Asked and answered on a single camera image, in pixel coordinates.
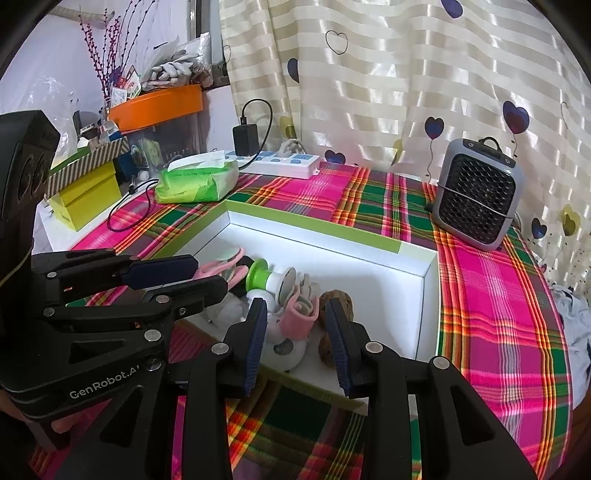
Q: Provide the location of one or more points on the white plug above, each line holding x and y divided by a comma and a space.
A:
288, 148

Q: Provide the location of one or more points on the pile of grey gloves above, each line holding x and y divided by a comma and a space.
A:
171, 71

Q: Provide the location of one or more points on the pink plastic clip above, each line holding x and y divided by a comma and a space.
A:
226, 256

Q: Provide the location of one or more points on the yellow cardboard box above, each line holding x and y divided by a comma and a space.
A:
87, 194

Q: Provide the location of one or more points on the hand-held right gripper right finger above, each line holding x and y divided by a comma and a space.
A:
339, 350

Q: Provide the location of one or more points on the pink green plaid tablecloth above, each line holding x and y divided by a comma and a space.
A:
498, 300

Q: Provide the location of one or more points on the small blue box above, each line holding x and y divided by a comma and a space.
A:
125, 164

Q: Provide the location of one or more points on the white blue cloth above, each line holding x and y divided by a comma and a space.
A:
570, 314

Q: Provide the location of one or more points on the pink grey device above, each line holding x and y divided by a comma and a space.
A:
300, 323

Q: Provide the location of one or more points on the brown walnut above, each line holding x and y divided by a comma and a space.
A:
339, 300
325, 353

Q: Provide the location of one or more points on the purple flower branches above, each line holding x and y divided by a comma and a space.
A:
111, 55

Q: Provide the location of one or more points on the grey small heater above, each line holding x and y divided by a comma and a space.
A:
475, 198

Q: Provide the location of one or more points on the striped cardboard box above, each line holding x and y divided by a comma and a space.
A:
87, 161

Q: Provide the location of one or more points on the person's left hand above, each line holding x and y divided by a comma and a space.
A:
74, 421

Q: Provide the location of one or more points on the white power strip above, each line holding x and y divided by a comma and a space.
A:
286, 166

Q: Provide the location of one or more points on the black power adapter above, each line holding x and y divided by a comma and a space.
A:
244, 138

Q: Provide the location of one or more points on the colourful card packets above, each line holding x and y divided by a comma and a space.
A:
122, 92

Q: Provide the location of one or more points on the green tissue pack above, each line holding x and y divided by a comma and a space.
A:
198, 184

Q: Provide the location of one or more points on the panda ball toy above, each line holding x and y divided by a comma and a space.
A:
286, 364

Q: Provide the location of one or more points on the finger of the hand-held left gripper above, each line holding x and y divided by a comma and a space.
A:
161, 271
203, 288

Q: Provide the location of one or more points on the striped heart print curtain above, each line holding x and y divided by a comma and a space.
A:
392, 69

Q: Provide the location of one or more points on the green white cardboard box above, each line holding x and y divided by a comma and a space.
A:
369, 286

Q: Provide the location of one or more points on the orange plastic tray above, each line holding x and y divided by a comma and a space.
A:
157, 108

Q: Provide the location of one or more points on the clear plastic storage bin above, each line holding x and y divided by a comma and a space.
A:
175, 143

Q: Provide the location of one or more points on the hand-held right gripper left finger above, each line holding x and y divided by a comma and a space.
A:
256, 346

